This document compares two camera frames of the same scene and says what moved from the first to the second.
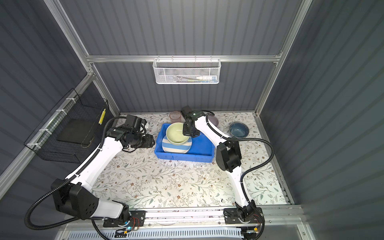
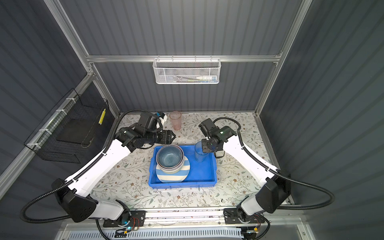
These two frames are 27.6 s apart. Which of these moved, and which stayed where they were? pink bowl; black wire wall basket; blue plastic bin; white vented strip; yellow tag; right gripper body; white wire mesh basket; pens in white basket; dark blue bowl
Moved: right gripper body; blue plastic bin; pink bowl; dark blue bowl
Stayed: white wire mesh basket; black wire wall basket; yellow tag; pens in white basket; white vented strip
